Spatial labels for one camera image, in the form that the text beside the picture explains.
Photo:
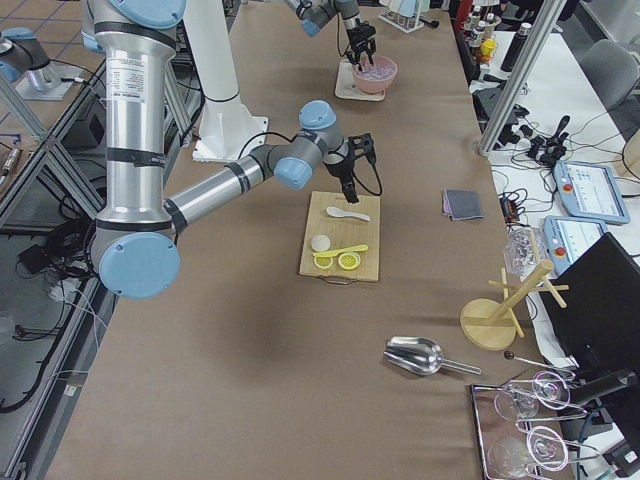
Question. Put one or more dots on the teach pendant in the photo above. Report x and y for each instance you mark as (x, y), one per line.
(567, 238)
(590, 191)

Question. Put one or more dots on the grey office chair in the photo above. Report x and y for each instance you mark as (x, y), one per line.
(611, 70)

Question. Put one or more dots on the wire glass rack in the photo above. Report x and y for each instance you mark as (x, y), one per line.
(517, 425)

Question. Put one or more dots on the wooden mug tree stand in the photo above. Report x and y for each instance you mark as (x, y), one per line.
(492, 325)

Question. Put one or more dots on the bamboo cutting board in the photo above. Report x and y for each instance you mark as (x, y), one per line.
(343, 232)

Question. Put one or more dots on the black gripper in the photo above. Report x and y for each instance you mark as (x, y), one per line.
(341, 170)
(358, 36)

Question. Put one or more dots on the black bottle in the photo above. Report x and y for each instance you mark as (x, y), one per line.
(515, 47)

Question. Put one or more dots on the white ceramic spoon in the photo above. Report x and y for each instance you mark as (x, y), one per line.
(336, 212)

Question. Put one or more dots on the beige rectangular tray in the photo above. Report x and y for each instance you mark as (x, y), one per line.
(345, 87)

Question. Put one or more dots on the white dish rack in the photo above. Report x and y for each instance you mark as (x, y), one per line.
(407, 15)

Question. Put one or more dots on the yellow small object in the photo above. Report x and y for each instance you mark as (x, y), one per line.
(487, 50)

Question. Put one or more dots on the lower teach pendant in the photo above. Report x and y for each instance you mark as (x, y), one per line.
(567, 238)

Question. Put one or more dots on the lemon slice near bun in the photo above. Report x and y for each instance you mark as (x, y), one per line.
(323, 263)

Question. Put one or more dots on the wine glass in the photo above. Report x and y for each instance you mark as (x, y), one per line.
(522, 399)
(539, 452)

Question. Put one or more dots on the lower wine glass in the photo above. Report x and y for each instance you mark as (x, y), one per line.
(539, 452)

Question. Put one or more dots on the upper wine glass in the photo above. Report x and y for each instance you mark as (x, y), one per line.
(522, 399)

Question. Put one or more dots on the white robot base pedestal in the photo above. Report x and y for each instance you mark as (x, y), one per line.
(227, 128)

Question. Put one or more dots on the black monitor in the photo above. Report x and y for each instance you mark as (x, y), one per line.
(599, 327)

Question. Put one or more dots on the metal ice scoop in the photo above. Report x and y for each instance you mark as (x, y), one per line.
(422, 356)

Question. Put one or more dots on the grey folded cloth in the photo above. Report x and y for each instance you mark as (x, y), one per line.
(461, 204)

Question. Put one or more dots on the yellow plastic knife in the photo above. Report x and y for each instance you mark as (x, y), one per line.
(337, 252)

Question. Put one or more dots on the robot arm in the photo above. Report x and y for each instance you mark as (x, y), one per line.
(315, 15)
(134, 250)

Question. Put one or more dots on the upper teach pendant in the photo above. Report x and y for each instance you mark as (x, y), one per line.
(590, 191)

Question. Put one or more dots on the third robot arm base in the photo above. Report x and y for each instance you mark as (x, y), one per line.
(24, 60)

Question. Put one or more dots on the aluminium frame post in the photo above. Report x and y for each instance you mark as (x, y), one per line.
(546, 19)

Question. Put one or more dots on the lemon slice stack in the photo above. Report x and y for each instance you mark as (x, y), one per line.
(349, 261)

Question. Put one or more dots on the clear plastic container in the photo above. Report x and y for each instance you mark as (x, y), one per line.
(524, 250)

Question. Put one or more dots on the pink bowl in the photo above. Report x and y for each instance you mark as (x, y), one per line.
(372, 87)

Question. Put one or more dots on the clear ice cubes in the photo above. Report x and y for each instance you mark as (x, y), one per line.
(379, 72)

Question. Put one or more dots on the white steamed bun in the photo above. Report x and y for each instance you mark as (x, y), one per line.
(320, 243)

